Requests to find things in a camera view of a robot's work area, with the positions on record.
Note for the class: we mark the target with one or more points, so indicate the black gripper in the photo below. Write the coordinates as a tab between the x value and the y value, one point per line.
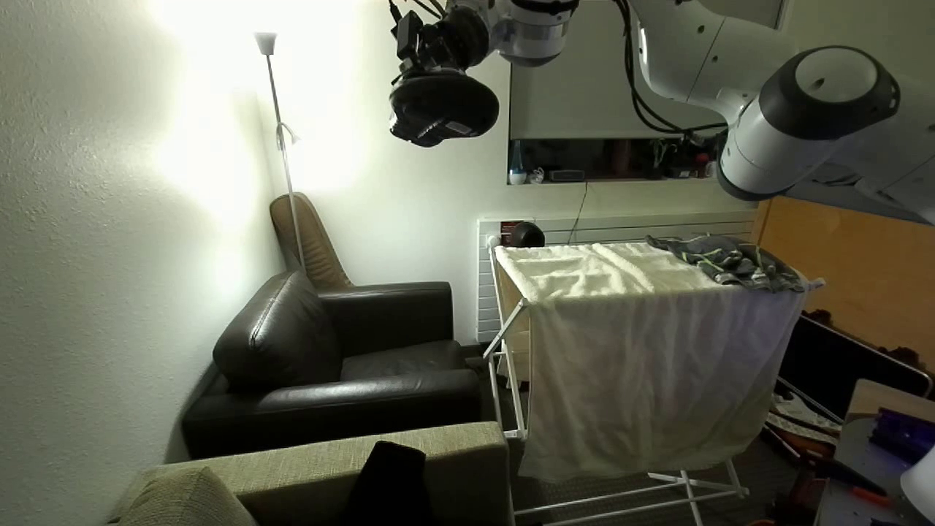
439	40

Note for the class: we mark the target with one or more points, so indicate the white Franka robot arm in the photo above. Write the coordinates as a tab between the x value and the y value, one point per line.
809	108

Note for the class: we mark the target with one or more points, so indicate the beige sofa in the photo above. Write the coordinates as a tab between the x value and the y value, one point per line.
293	479

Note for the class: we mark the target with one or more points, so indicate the thin white floor lamp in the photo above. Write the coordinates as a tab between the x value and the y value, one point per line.
283	147

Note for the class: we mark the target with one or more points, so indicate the black round object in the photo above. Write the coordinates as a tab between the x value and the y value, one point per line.
523	236

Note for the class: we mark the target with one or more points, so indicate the brown wicker board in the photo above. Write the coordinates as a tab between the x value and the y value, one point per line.
312	245

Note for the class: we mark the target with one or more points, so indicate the black leather armchair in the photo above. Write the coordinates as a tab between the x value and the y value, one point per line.
333	371

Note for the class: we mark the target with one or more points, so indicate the white drying rack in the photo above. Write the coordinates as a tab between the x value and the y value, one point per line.
502	391

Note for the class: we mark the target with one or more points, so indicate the dark green striped cloth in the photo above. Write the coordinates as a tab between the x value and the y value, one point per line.
726	260

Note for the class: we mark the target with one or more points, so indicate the cream covered table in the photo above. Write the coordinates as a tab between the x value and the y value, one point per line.
645	360

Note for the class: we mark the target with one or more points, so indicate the black jacket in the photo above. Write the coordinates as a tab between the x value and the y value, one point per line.
391	487

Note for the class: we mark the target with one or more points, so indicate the orange wooden board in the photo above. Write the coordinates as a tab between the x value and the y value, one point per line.
859	274

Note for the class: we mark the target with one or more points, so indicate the black flat monitor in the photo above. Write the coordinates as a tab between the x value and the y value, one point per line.
838	368

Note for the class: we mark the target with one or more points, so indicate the wall mirror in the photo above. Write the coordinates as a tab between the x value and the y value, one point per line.
603	162

